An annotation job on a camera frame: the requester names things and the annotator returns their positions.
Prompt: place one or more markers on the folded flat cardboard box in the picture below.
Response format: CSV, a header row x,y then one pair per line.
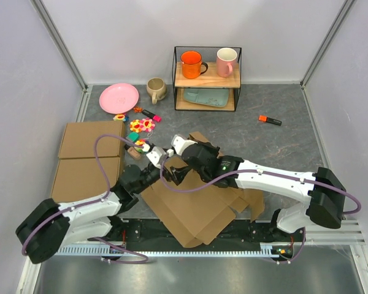
x,y
78,175

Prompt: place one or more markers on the sunflower toy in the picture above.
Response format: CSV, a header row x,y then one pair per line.
x,y
135,126

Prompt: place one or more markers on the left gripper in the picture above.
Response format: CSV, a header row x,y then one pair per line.
x,y
178,173

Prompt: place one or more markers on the pink plastic plate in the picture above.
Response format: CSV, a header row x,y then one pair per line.
x,y
119,98

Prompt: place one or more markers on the orange highlighter marker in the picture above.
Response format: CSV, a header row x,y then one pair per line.
x,y
266,119

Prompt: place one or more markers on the pink ceramic mug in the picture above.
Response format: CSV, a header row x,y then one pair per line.
x,y
226,61

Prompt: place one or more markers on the black wire shelf rack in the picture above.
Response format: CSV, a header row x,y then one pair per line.
x,y
208,80

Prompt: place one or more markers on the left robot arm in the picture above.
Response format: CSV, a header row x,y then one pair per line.
x,y
52,225

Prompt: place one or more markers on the orange enamel mug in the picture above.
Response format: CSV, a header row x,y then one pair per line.
x,y
192,64

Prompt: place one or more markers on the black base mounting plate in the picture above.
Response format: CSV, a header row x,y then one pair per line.
x,y
136,230

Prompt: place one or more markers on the small orange flower toy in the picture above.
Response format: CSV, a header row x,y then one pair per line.
x,y
137,109

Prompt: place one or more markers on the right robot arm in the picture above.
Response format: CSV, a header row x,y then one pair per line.
x,y
320,196

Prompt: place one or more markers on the pink petal smiley toy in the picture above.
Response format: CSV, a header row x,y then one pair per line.
x,y
147,125

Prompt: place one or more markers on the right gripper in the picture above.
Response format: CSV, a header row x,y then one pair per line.
x,y
208,146

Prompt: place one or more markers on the grey slotted cable duct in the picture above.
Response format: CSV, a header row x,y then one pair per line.
x,y
98,249

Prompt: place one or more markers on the yellow red smiley toy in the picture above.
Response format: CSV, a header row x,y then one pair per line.
x,y
121,117

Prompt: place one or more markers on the pink highlighter marker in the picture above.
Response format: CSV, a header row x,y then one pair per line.
x,y
151,115

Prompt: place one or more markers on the beige ceramic mug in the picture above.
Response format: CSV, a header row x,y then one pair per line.
x,y
156,89

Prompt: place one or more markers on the green ceramic tray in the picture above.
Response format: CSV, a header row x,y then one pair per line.
x,y
209,97

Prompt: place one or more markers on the teal block toy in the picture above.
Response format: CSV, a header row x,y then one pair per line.
x,y
133,136

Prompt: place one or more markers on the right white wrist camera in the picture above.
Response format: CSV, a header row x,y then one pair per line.
x,y
179,144

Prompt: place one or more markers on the brown cardboard box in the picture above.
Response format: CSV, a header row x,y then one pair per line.
x,y
197,218

